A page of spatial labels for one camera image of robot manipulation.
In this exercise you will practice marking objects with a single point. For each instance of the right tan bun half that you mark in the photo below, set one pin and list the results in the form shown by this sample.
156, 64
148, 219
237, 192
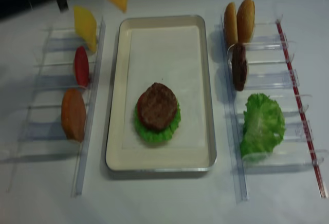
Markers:
245, 21

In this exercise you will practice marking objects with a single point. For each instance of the white parchment paper sheet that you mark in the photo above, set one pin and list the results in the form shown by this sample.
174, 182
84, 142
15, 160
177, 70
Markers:
171, 56

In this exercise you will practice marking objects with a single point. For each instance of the green lettuce leaf on tray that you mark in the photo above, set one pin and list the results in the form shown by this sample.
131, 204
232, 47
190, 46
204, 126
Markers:
152, 137

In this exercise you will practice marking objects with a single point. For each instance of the yellow cheese slice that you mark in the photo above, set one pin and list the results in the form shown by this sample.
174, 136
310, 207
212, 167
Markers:
86, 27

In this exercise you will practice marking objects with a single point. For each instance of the green lettuce leaf in rack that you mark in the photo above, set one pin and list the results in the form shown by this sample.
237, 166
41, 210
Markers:
264, 126

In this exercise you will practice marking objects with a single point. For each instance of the brown meat patty in rack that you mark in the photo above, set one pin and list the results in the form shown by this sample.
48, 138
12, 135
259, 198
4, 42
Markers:
239, 66

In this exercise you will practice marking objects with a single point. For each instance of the red tomato slice in rack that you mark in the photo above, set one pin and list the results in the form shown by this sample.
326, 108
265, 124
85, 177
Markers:
81, 67

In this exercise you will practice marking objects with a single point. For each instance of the red tomato slice on tray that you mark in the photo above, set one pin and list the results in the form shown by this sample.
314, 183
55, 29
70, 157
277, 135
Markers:
140, 119

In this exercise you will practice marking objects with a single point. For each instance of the cream metal baking tray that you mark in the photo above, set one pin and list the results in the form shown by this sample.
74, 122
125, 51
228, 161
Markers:
154, 158

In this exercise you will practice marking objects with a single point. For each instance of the clear acrylic rack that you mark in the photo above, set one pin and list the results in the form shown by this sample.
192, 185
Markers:
40, 135
270, 58

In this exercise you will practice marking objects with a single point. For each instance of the clear acrylic left rack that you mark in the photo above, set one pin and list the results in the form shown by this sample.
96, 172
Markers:
40, 135

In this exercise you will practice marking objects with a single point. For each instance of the brown meat patty on tray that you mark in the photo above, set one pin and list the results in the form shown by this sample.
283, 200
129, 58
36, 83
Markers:
158, 107

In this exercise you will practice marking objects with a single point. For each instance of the orange-brown bun half left rack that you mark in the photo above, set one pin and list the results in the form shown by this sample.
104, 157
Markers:
73, 115

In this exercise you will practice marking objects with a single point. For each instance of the tan bun half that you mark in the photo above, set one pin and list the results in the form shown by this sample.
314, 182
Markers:
230, 25
245, 21

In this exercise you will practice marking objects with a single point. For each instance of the left tan bun half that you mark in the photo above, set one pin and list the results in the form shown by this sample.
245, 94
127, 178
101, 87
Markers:
230, 25

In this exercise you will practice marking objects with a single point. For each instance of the clear acrylic right rack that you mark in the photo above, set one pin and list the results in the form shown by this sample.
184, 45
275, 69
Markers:
270, 58

